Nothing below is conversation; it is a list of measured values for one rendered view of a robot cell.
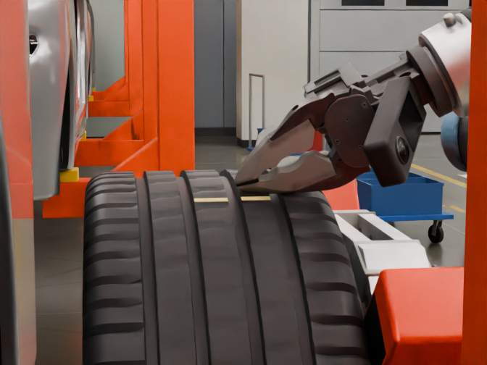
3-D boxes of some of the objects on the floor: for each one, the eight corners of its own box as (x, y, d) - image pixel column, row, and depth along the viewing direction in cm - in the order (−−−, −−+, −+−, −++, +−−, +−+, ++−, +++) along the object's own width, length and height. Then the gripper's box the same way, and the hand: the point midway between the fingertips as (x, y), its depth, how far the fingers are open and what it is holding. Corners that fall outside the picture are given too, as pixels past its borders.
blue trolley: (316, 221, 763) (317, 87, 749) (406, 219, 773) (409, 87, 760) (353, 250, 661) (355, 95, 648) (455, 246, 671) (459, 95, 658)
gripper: (437, 101, 106) (248, 197, 107) (402, 23, 102) (208, 123, 104) (464, 129, 98) (259, 232, 99) (427, 46, 94) (217, 153, 96)
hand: (248, 182), depth 99 cm, fingers closed, pressing on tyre
